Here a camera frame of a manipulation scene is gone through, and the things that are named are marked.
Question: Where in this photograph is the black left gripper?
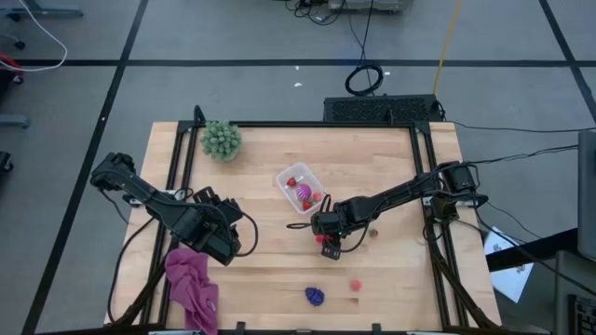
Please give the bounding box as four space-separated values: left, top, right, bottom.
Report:
193 199 244 267

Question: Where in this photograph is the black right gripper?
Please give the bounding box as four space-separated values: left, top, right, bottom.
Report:
310 199 358 261

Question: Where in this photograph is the purple toy blackberry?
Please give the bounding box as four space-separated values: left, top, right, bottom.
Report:
305 287 326 307

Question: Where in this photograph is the clear plastic tupperware container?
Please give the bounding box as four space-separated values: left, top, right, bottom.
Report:
276 162 329 216

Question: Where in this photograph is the magenta cloth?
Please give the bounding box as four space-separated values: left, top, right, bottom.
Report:
164 248 220 335

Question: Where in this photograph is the green potted plant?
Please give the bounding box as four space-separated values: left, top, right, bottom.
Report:
199 119 243 163

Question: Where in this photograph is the black computer case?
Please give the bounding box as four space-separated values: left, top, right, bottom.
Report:
322 94 444 124

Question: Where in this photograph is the white paper sheet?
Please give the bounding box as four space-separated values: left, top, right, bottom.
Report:
483 226 535 304

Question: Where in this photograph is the dark desk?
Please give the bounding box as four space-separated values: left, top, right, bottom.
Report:
486 227 596 335

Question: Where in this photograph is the grey equipment box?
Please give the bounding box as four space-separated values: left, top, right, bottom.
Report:
327 0 414 13

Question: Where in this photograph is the grey furniture foot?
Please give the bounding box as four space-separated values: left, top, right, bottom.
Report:
0 0 85 20
0 114 32 130

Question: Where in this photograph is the black keyboard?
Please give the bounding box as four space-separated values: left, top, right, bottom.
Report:
568 293 596 335

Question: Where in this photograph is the red object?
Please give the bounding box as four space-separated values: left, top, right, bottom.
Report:
0 53 25 85

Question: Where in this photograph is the black aluminium table frame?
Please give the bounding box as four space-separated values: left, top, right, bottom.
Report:
109 105 502 335

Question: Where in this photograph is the black coiled cable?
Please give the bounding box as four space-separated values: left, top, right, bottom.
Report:
344 0 386 98

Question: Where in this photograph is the black floor cable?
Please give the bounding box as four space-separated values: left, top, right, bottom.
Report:
465 144 579 165
449 120 596 134

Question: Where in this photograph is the black cable bundle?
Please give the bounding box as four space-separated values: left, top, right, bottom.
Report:
284 0 348 27

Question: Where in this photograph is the yellow hanging cable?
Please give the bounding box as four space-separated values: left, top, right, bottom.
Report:
432 0 463 97

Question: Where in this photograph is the white floor cable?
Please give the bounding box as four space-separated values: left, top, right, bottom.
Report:
0 0 69 74

